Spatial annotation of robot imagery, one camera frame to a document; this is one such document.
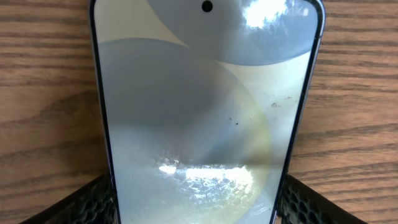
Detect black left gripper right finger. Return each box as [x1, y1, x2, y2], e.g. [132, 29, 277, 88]
[277, 175, 366, 224]

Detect blue Galaxy smartphone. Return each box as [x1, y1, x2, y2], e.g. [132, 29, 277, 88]
[89, 0, 325, 224]

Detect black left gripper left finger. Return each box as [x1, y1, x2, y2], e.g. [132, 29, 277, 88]
[21, 174, 116, 224]

